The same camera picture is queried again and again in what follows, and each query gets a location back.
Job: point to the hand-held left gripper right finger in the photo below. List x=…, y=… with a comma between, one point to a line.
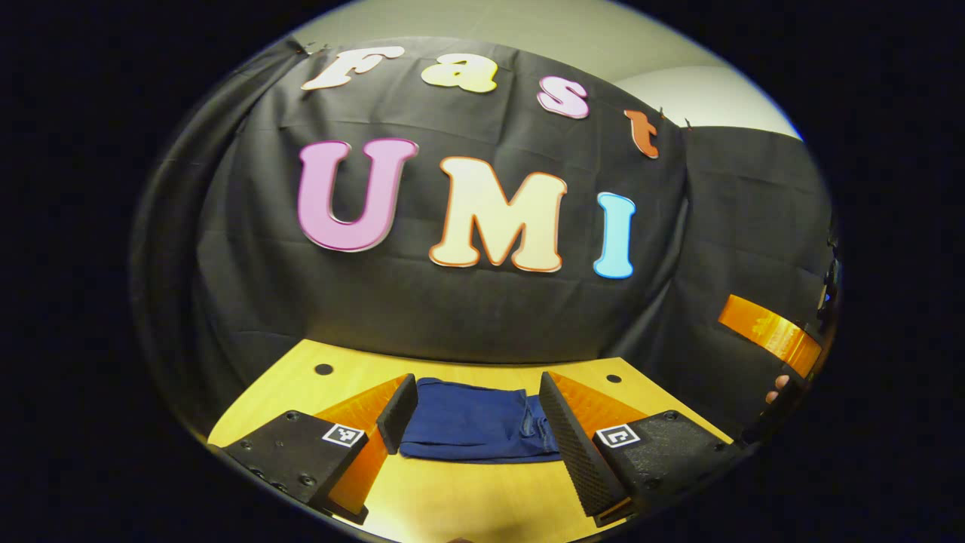
x=573, y=452

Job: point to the blue denim jeans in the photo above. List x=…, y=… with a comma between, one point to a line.
x=467, y=426

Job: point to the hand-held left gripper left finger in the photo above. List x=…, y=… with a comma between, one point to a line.
x=396, y=415

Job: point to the black backdrop cloth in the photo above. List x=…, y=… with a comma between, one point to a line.
x=301, y=302

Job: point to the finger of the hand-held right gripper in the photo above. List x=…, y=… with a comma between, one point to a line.
x=769, y=332

